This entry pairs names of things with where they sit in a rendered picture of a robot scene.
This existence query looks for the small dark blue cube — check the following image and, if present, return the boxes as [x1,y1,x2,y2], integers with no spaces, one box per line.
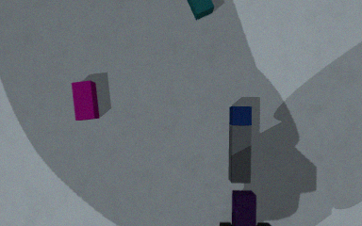
[229,106,252,125]

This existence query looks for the magenta block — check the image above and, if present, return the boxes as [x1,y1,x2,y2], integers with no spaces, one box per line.
[72,81,100,121]

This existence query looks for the dark purple rectangular bar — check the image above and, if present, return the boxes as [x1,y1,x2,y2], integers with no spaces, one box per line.
[232,190,256,226]

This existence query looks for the turquoise rod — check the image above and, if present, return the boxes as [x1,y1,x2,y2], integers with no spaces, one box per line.
[187,0,214,20]

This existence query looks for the grey rod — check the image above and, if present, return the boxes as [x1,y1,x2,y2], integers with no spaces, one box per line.
[228,125,252,184]

